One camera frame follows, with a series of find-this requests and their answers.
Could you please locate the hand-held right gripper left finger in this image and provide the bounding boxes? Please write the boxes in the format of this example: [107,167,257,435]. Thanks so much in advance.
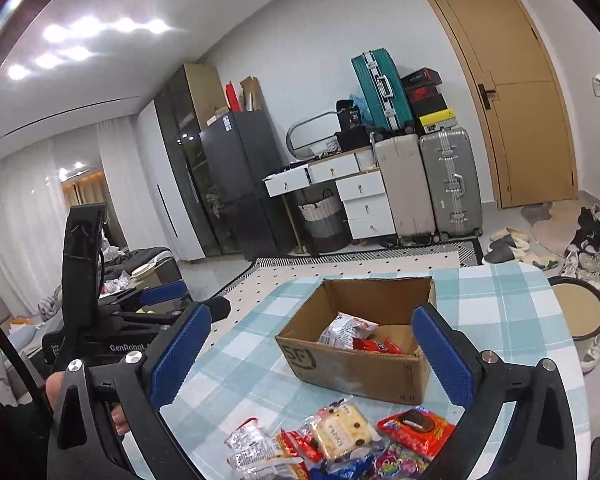
[47,304,213,480]

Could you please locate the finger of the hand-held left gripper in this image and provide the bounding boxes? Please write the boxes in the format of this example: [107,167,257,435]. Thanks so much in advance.
[100,281,189,313]
[111,296,231,329]

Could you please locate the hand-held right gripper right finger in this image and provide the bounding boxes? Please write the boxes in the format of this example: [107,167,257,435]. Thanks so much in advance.
[411,304,589,480]

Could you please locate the red cookie packet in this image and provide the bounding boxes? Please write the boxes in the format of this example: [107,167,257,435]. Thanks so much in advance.
[376,408,456,458]

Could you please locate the brown cardboard box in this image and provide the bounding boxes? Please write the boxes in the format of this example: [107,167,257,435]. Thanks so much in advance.
[275,276,438,406]

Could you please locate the silver white snack packet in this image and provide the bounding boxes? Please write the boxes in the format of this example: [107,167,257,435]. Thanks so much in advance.
[224,417,286,476]

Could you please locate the purple colourful candy packet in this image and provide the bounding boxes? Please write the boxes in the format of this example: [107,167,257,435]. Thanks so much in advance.
[365,447,431,480]

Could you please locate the clear cracker packet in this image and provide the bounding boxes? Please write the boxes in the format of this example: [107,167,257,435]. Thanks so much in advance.
[300,400,386,463]

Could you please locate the red yellow snack packet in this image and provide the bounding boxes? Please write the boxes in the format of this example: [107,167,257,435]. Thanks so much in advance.
[277,427,326,480]

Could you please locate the blue cookie packet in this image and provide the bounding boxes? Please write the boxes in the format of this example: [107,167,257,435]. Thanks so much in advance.
[310,455,376,480]

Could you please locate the person's left forearm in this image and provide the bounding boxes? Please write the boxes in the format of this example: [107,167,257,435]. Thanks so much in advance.
[0,392,52,480]

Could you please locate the person's left hand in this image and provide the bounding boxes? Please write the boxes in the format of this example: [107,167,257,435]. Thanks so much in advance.
[44,373,66,413]

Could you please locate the dark coffee table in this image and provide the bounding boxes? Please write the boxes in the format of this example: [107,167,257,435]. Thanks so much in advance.
[100,247,182,306]

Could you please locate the white sheer curtain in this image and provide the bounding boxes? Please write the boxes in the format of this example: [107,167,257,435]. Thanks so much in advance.
[0,122,153,281]

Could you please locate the black refrigerator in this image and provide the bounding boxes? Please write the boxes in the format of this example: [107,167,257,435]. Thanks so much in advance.
[198,110,296,261]

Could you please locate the woven laundry basket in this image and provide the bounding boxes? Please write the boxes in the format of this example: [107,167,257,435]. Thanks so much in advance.
[297,188,350,253]

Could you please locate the round cream stool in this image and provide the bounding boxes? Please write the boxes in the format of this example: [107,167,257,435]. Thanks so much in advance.
[547,275,600,342]

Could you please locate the beige door mat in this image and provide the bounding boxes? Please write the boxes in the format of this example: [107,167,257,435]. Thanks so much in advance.
[520,202,600,256]

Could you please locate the white drawer desk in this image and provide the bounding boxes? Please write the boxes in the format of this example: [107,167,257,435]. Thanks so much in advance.
[264,147,398,241]

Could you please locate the beige suitcase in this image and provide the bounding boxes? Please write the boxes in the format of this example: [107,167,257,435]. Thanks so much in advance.
[374,134,437,241]

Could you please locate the silver suitcase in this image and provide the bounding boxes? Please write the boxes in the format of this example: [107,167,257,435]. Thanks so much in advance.
[419,126,483,238]

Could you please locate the group of loose shoes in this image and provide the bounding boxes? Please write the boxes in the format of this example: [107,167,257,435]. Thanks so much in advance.
[482,200,600,376]

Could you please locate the dark glass cabinet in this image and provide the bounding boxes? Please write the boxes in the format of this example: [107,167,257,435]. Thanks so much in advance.
[152,63,231,259]

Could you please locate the oval metal-framed mirror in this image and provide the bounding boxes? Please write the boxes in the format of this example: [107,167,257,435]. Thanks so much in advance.
[286,114,338,158]

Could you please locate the black storage box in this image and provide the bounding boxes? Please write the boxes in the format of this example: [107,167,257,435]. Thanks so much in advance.
[335,127,373,153]

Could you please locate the black printed bag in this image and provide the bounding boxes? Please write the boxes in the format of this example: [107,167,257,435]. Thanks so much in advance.
[336,101,363,131]

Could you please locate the yellow black shoe box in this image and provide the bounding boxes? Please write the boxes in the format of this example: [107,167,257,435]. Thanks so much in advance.
[417,112,460,135]

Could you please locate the blue plastic bag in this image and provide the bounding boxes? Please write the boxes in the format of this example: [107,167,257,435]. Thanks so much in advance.
[350,92,376,126]

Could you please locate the wooden door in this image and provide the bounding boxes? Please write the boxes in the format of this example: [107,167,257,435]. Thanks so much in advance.
[415,0,579,209]

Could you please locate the red black shoe box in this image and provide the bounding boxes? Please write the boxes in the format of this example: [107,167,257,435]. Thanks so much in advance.
[404,82,443,103]

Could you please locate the teal suitcase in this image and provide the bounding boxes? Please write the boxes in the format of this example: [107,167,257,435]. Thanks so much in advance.
[351,49,415,133]

